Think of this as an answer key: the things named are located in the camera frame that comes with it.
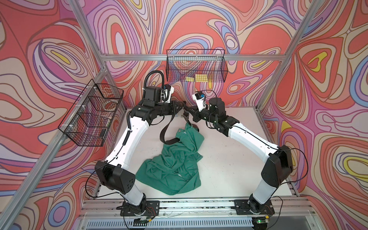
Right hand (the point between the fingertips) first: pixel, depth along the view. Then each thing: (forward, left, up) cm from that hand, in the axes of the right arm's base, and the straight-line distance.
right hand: (189, 112), depth 79 cm
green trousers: (-23, +9, -25) cm, 36 cm away
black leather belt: (-12, +14, 0) cm, 18 cm away
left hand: (-2, +4, +7) cm, 9 cm away
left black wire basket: (-7, +54, +2) cm, 54 cm away
